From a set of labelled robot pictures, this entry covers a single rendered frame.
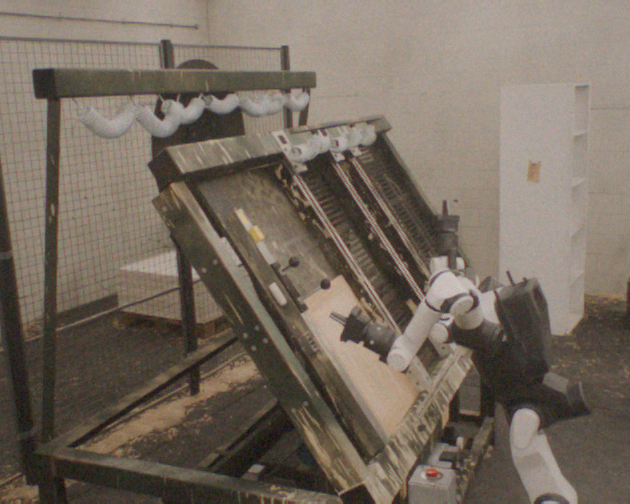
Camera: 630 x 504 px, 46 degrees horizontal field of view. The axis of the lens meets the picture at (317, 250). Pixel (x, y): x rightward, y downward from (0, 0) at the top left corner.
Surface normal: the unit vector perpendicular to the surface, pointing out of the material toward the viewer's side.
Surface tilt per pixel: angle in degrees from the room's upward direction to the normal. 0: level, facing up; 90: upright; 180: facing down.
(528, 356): 91
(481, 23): 90
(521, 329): 90
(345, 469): 90
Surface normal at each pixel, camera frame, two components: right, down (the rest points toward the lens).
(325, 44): -0.51, 0.20
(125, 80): 0.92, 0.04
